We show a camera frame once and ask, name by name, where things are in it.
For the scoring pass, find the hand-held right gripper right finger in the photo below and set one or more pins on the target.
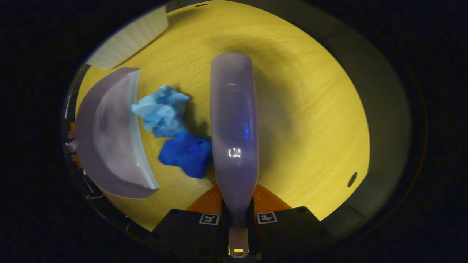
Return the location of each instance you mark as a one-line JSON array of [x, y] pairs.
[[289, 230]]

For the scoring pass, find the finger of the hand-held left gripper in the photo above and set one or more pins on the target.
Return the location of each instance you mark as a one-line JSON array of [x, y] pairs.
[[74, 157]]

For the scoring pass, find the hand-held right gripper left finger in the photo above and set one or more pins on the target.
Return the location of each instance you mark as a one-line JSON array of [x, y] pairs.
[[186, 230]]

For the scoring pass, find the small pale purple dustpan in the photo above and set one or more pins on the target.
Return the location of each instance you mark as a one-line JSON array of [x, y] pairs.
[[109, 146]]

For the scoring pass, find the light blue paper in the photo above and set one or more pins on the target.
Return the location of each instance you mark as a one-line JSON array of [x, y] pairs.
[[162, 111]]

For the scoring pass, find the small pale purple broom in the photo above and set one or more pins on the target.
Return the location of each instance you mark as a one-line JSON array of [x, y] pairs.
[[234, 128]]

